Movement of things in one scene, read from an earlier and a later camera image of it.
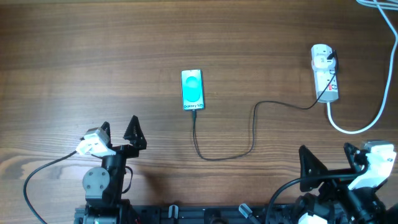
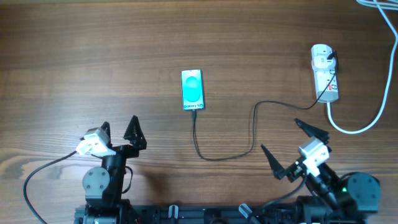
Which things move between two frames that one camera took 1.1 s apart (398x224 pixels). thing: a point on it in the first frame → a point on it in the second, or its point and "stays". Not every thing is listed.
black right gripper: x=337 y=178 → x=295 y=170
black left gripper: x=130 y=151 stays
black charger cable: x=255 y=106 stays
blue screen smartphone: x=193 y=91 stays
